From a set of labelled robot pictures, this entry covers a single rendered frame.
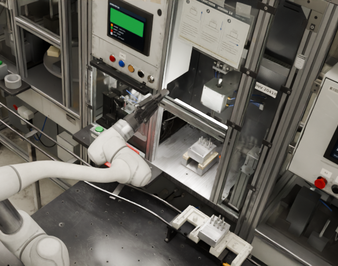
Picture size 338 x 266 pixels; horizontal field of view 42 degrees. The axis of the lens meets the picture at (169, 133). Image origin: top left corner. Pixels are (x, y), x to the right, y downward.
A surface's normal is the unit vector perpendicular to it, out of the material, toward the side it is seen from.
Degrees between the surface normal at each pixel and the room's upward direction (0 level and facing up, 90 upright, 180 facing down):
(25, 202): 0
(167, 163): 0
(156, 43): 90
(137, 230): 0
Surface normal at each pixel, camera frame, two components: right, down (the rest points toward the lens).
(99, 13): -0.61, 0.46
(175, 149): 0.12, -0.75
